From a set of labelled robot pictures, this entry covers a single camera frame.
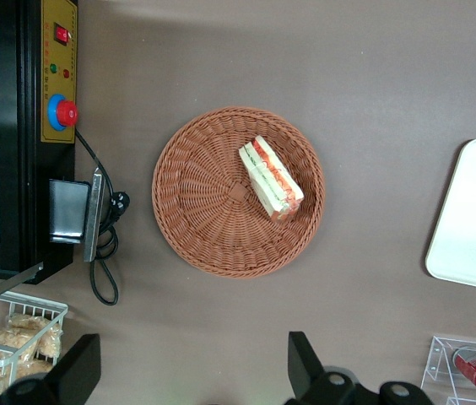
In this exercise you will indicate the metal sealer lever bar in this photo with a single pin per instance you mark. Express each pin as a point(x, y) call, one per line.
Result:
point(6, 287)

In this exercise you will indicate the red emergency stop button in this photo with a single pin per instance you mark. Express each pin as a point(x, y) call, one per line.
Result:
point(66, 113)

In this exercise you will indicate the cream plastic serving tray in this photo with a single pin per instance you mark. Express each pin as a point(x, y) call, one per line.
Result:
point(474, 215)

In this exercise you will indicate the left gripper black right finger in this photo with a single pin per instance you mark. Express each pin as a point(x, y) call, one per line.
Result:
point(305, 367)

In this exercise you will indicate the red rocker power switch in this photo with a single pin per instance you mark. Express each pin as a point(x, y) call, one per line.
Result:
point(61, 34)

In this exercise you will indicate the triangle sandwich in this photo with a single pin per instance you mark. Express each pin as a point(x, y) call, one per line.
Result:
point(272, 179)

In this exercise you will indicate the round brown wicker basket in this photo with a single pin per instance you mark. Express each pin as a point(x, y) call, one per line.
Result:
point(204, 211)

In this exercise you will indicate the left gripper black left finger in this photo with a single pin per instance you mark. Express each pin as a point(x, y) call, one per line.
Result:
point(79, 367)

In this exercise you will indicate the black tray sealing machine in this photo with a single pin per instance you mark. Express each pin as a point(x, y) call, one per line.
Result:
point(14, 169)

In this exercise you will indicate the clear acrylic bottle rack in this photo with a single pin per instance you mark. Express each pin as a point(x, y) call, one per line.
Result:
point(436, 363)

